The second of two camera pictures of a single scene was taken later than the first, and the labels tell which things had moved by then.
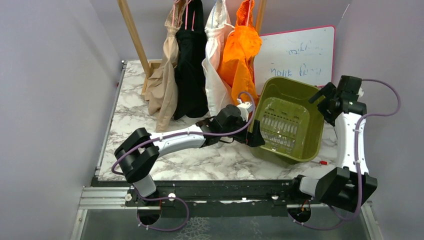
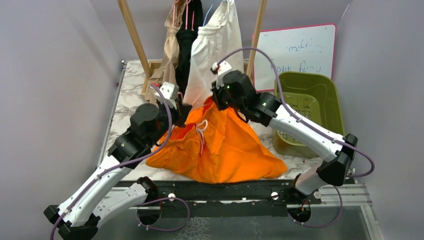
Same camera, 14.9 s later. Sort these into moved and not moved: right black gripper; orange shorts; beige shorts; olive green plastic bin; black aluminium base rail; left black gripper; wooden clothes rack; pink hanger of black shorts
Moved: right black gripper; olive green plastic bin; left black gripper; orange shorts
Not moved: beige shorts; wooden clothes rack; pink hanger of black shorts; black aluminium base rail
